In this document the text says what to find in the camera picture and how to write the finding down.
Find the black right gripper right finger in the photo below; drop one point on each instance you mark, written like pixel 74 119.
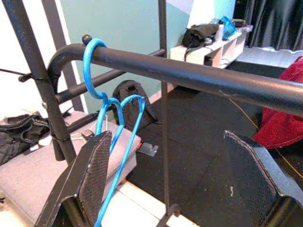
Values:
pixel 251 170

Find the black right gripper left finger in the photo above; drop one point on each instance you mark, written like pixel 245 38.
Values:
pixel 92 170

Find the blue plastic hanger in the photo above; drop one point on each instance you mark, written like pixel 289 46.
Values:
pixel 87 78

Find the red cloth cover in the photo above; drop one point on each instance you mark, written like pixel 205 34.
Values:
pixel 279 127

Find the small grey metal plate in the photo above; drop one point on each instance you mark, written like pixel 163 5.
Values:
pixel 148 149

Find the grey padded bench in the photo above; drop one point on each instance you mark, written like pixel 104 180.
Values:
pixel 30 179

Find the black backpack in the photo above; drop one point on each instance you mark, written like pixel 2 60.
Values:
pixel 129 113

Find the black metal clothes rack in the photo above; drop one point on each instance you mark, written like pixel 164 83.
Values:
pixel 189 75

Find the white shelf cabinet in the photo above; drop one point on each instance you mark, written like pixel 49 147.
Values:
pixel 227 49

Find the black fabric bag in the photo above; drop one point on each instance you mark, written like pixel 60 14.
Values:
pixel 198 35

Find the blue plastic bag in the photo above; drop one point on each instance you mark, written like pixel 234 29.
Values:
pixel 228 27

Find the dark pleated curtain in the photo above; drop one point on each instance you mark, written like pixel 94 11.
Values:
pixel 272 21

